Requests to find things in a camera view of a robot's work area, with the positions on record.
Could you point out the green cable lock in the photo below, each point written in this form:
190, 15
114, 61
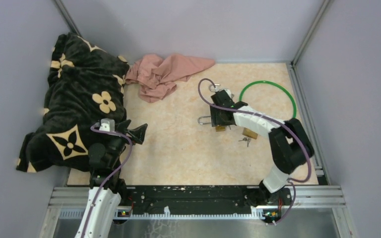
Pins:
293, 102

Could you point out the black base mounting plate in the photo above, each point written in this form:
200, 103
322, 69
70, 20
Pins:
202, 202

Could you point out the long-shackle brass padlock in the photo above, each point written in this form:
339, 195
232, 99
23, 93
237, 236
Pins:
206, 120

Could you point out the black floral plush blanket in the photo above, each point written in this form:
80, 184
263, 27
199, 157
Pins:
86, 84

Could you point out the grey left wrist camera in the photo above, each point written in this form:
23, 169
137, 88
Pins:
107, 125

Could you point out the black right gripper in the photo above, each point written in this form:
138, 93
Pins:
215, 119

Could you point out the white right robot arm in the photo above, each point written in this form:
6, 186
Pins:
289, 143

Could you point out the large brass padlock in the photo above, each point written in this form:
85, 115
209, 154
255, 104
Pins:
249, 133

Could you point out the small brass padlock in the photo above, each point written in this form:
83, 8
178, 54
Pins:
214, 87

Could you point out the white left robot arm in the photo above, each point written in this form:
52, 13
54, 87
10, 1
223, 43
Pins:
106, 188

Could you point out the pink crumpled cloth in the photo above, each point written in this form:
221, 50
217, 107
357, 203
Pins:
157, 76

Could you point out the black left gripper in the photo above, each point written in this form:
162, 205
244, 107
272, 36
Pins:
138, 133

